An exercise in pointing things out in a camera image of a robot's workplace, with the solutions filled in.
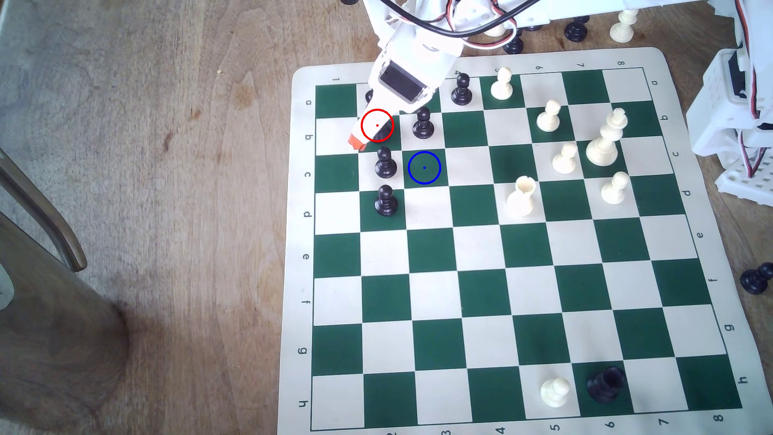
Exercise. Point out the dark wooden chair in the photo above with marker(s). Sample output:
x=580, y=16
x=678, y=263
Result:
x=54, y=338

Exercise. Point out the green and white chess mat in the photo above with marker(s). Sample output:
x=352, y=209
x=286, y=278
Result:
x=483, y=290

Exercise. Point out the tall black chess piece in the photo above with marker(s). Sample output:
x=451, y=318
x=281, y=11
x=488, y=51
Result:
x=532, y=28

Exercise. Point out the wooden chair armrest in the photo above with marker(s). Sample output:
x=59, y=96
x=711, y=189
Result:
x=42, y=211

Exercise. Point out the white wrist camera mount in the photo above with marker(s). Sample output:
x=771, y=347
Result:
x=375, y=15

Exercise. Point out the white rook chess piece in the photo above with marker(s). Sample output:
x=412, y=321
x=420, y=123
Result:
x=520, y=196

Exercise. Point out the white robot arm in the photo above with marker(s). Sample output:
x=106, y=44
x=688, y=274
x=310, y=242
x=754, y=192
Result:
x=718, y=109

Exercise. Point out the black rook chess piece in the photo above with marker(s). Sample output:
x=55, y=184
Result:
x=606, y=385

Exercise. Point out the tall white chess piece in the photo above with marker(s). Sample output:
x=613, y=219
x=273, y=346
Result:
x=496, y=30

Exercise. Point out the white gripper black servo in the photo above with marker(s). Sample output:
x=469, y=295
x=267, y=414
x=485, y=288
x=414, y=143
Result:
x=396, y=83

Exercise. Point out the white pawn chess piece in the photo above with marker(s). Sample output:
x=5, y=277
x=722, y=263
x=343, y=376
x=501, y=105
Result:
x=565, y=160
x=502, y=86
x=615, y=190
x=554, y=392
x=548, y=118

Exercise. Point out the white queen chess piece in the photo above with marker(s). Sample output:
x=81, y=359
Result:
x=604, y=145

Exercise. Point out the black pawn chess piece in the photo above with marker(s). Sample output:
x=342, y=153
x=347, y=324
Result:
x=462, y=90
x=385, y=164
x=757, y=279
x=423, y=124
x=514, y=45
x=386, y=202

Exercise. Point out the white bishop chess piece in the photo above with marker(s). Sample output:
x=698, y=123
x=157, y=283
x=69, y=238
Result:
x=624, y=27

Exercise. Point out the black bishop chess piece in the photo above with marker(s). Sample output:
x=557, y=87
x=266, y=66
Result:
x=387, y=134
x=577, y=30

